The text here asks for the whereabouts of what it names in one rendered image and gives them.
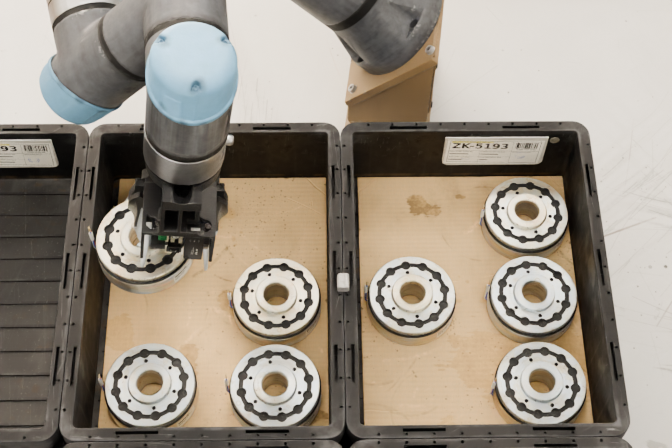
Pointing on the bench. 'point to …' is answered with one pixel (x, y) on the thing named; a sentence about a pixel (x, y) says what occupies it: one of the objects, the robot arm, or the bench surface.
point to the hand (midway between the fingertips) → (174, 238)
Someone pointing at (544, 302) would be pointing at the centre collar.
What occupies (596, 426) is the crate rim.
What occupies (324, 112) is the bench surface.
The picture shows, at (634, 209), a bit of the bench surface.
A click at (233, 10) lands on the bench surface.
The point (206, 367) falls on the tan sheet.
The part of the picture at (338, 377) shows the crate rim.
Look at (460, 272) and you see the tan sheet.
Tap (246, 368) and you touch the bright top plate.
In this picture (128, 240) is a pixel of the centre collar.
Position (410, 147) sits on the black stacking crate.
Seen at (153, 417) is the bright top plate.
